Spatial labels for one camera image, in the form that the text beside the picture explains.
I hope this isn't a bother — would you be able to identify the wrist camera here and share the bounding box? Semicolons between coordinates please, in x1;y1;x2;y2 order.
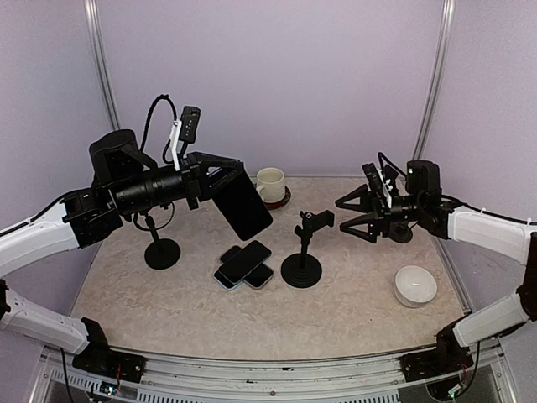
163;106;201;171
362;163;399;208

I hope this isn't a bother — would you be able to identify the white ceramic mug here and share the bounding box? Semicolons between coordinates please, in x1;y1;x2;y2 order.
256;167;285;204

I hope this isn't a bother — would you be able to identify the black plate phone stand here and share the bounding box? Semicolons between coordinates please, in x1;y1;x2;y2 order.
388;223;413;243

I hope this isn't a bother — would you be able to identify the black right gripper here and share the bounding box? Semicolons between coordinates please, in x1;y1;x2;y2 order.
337;183;425;243

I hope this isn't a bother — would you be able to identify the black phone crossing stack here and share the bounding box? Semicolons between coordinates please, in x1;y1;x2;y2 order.
218;240;272;284

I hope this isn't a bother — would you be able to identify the short black phone stand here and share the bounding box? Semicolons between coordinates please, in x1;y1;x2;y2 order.
144;214;181;270

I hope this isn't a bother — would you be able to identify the white bowl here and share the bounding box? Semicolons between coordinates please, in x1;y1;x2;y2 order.
394;265;438;308

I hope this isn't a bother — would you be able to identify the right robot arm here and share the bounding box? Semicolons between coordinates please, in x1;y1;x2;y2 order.
335;157;536;382

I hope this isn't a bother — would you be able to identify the tall black clamp phone stand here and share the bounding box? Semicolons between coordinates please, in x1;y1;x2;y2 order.
280;210;335;289

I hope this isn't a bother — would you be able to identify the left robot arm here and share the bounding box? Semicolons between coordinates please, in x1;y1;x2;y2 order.
1;129;244;374

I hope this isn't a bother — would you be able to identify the light blue bottom phone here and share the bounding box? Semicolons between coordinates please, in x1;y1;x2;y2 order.
213;270;241;291

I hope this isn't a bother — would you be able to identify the red round coaster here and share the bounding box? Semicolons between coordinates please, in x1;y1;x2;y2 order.
264;186;291;210

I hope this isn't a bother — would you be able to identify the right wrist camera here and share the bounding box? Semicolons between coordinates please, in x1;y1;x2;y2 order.
362;163;399;208

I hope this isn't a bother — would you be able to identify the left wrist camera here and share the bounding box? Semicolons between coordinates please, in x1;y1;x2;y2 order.
163;106;201;171

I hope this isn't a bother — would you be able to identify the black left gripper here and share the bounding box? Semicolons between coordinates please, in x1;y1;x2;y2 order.
113;150;243;214

